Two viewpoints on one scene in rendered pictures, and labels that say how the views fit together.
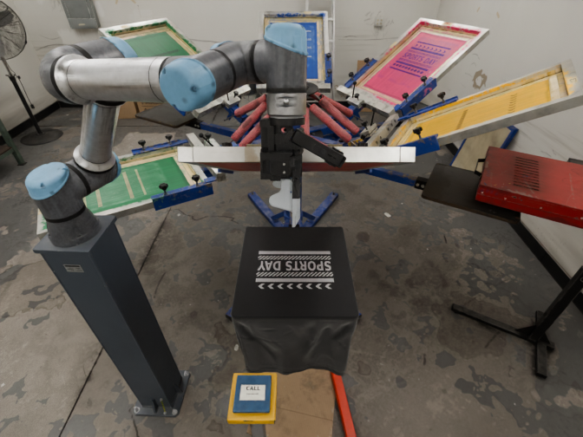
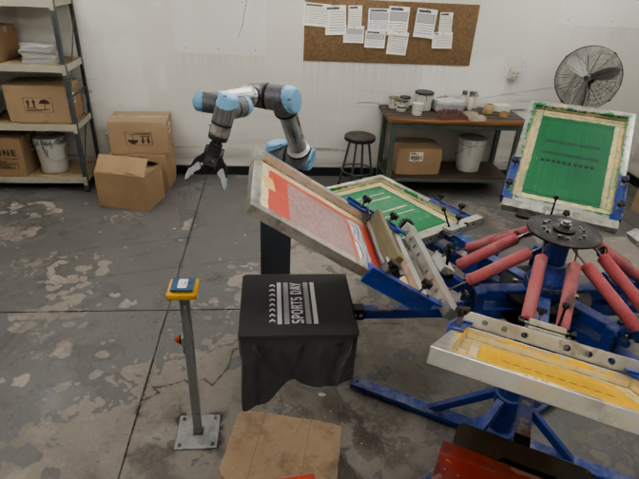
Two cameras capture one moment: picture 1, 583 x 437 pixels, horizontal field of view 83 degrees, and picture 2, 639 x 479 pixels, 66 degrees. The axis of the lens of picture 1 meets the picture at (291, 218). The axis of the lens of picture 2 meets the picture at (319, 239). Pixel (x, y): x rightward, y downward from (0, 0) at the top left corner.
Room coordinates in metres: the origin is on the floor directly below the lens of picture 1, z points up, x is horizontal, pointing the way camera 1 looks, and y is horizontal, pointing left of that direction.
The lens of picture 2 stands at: (0.80, -1.76, 2.25)
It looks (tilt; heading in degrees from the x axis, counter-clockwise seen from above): 29 degrees down; 83
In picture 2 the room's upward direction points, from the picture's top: 3 degrees clockwise
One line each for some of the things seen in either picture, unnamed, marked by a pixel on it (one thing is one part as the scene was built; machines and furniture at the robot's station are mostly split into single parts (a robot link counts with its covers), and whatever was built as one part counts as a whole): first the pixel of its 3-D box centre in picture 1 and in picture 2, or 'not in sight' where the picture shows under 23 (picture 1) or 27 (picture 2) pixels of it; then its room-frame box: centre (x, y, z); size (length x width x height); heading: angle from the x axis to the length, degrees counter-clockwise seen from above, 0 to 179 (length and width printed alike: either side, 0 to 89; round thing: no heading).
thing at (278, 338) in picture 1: (294, 347); (244, 340); (0.69, -0.01, 0.74); 0.45 x 0.03 x 0.43; 90
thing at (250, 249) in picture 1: (294, 265); (297, 302); (0.92, -0.01, 0.95); 0.48 x 0.44 x 0.01; 0
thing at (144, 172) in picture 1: (149, 161); (406, 203); (1.58, 0.77, 1.05); 1.08 x 0.61 x 0.23; 120
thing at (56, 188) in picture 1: (55, 189); (278, 153); (0.84, 0.72, 1.37); 0.13 x 0.12 x 0.14; 155
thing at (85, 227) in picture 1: (69, 219); not in sight; (0.83, 0.72, 1.25); 0.15 x 0.15 x 0.10
